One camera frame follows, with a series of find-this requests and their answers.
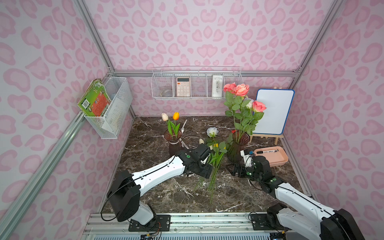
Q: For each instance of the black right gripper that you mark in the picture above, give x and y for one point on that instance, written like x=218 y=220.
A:
x=240 y=169

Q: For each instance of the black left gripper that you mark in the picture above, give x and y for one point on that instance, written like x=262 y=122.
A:
x=205 y=169

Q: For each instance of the white artificial rose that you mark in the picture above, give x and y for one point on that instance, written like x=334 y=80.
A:
x=249 y=103
x=215 y=158

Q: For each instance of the orange artificial tulip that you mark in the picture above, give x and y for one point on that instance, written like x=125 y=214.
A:
x=176 y=125

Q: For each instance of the pink artificial tulip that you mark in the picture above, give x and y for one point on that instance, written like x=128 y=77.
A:
x=166 y=119

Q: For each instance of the pink artificial rose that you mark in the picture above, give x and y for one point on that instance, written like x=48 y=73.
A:
x=230 y=96
x=241 y=94

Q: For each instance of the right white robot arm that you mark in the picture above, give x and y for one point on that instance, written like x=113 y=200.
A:
x=296 y=211

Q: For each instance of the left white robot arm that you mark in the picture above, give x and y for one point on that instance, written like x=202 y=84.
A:
x=127 y=188

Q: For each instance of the black white whiteboard marker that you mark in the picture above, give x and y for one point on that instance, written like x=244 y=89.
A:
x=267 y=151

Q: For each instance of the left red glass vase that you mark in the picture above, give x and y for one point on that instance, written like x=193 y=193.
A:
x=175 y=143

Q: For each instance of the red glass vase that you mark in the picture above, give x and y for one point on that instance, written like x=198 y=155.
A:
x=235 y=146
x=175 y=143

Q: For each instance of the right red glass vase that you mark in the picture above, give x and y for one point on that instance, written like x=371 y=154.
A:
x=235 y=146

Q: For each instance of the pink plastic tray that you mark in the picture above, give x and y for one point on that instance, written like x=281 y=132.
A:
x=275 y=159

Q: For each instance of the round metal tin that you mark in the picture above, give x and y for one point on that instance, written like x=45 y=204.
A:
x=167 y=93

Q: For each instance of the pink calculator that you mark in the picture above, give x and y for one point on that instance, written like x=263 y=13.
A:
x=183 y=87

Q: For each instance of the blue framed whiteboard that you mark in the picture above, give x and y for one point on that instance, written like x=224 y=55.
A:
x=273 y=111

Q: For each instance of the white remote control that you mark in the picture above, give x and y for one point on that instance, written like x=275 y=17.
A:
x=217 y=86

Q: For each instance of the white mesh side basket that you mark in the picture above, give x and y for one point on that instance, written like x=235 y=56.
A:
x=109 y=126

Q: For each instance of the green red book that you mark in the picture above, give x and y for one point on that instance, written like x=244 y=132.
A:
x=95 y=101

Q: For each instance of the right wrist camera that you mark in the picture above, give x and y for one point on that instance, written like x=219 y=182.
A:
x=247 y=156

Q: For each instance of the white wire wall basket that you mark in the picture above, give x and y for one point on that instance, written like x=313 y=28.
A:
x=201 y=80

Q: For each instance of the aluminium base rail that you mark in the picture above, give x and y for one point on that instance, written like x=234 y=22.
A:
x=190 y=226

